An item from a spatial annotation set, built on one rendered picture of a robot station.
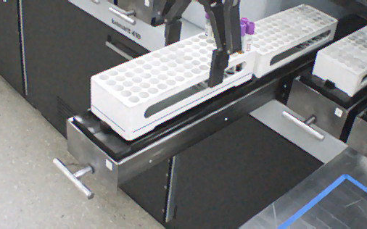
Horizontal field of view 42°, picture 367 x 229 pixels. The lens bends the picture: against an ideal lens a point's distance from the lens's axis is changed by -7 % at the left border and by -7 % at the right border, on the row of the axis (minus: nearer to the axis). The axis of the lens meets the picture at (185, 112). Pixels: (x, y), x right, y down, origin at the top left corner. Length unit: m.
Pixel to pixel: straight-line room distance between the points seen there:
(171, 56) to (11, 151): 1.25
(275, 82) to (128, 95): 0.34
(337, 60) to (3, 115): 1.55
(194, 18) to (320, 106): 0.44
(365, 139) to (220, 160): 0.43
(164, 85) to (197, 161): 0.56
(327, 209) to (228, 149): 0.53
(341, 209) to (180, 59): 0.36
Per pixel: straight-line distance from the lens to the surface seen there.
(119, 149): 0.76
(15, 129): 2.12
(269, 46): 0.99
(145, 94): 0.77
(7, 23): 2.05
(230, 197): 1.30
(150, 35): 1.28
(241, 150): 1.19
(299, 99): 1.02
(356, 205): 0.76
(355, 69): 1.00
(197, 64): 0.86
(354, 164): 0.82
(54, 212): 1.77
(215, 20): 0.79
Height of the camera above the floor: 1.32
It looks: 36 degrees down
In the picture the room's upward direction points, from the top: 7 degrees clockwise
